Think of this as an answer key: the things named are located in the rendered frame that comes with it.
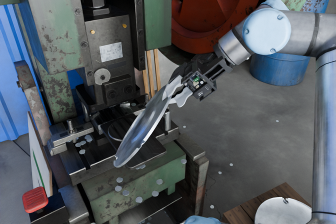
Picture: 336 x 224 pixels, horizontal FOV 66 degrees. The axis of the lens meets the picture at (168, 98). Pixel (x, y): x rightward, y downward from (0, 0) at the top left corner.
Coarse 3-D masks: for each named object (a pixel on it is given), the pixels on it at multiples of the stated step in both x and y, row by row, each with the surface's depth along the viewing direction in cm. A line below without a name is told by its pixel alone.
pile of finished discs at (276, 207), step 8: (272, 200) 113; (280, 200) 113; (288, 200) 113; (296, 200) 113; (264, 208) 110; (272, 208) 110; (280, 208) 110; (288, 208) 110; (296, 208) 110; (304, 208) 110; (256, 216) 107; (264, 216) 107; (272, 216) 107; (280, 216) 107; (288, 216) 106; (296, 216) 107; (304, 216) 107
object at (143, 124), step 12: (156, 96) 86; (156, 108) 75; (144, 120) 76; (156, 120) 64; (132, 132) 80; (144, 132) 69; (120, 144) 86; (132, 144) 72; (120, 156) 76; (132, 156) 65
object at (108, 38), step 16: (96, 16) 76; (112, 16) 76; (128, 16) 78; (96, 32) 75; (112, 32) 78; (128, 32) 81; (96, 48) 77; (112, 48) 80; (128, 48) 83; (96, 64) 80; (112, 64) 83; (128, 64) 86; (96, 80) 81; (112, 80) 84; (128, 80) 86; (96, 96) 85; (112, 96) 83; (128, 96) 89
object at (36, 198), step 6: (42, 186) 75; (30, 192) 73; (36, 192) 73; (42, 192) 73; (24, 198) 72; (30, 198) 71; (36, 198) 72; (42, 198) 72; (24, 204) 70; (30, 204) 70; (36, 204) 70; (42, 204) 70; (30, 210) 69
